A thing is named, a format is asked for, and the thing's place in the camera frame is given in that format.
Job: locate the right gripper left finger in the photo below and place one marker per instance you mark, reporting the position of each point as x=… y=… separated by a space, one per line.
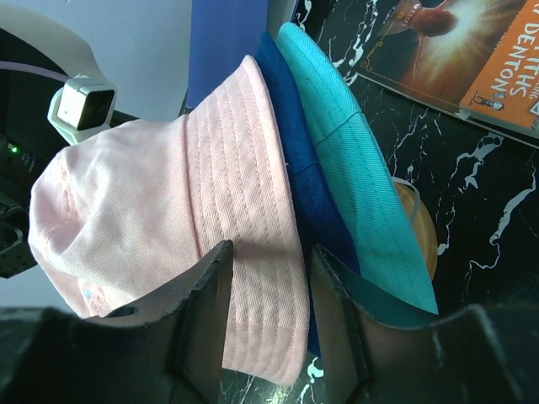
x=166 y=347

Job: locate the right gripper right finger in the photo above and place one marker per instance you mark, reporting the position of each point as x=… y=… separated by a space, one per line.
x=377 y=348

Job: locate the teal bucket hat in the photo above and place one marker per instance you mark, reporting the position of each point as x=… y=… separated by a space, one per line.
x=400 y=292

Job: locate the pink bucket hat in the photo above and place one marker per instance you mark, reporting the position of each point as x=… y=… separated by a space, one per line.
x=118 y=215

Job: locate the dark blue bucket hat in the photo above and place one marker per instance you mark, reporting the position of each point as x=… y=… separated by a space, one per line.
x=317 y=217

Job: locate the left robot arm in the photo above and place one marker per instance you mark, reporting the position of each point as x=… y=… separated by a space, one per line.
x=53 y=94

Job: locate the light wooden hat stand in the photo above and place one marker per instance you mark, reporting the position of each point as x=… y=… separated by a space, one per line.
x=421 y=221

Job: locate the dark cover book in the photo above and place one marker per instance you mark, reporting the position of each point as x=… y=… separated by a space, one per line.
x=432 y=51

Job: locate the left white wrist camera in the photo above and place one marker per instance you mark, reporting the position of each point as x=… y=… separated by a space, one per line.
x=82 y=108

